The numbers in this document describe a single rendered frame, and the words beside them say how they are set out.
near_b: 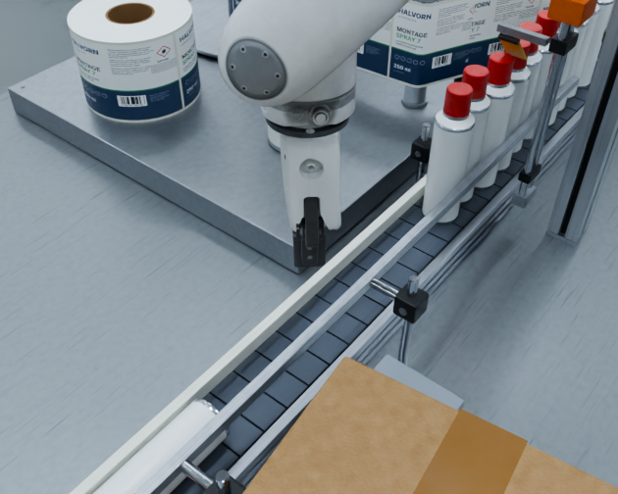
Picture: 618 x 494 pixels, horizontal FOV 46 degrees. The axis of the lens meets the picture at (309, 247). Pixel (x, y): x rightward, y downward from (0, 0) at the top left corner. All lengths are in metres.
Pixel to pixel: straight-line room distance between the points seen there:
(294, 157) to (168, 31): 0.62
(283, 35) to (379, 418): 0.27
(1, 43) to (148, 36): 2.46
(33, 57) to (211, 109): 2.25
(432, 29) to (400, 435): 0.82
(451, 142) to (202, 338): 0.41
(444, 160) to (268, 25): 0.51
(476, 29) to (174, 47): 0.49
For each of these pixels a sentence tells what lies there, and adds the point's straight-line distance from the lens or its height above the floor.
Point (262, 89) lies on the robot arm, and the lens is 0.53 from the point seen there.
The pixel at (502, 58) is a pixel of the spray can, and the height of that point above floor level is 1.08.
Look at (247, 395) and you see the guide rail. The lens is 0.74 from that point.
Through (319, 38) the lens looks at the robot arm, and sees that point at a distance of 0.50.
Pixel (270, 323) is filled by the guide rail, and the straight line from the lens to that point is 0.85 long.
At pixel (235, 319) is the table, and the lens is 0.97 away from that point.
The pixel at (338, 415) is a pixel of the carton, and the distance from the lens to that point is 0.53.
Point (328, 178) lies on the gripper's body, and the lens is 0.64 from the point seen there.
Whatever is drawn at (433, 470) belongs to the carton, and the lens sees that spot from 0.51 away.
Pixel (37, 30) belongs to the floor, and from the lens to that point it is 3.69.
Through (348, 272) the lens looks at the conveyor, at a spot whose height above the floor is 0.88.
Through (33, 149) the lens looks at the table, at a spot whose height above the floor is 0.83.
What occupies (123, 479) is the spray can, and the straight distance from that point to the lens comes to 0.74.
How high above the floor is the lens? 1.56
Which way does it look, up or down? 43 degrees down
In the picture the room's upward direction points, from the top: straight up
